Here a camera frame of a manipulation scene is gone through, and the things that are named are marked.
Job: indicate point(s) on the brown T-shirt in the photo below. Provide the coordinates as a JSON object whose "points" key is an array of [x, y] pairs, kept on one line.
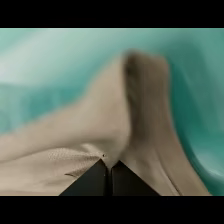
{"points": [[100, 126]]}

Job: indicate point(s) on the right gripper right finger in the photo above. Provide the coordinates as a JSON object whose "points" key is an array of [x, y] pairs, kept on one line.
{"points": [[128, 181]]}

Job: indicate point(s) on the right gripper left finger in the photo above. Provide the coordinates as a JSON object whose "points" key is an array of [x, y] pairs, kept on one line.
{"points": [[91, 181]]}

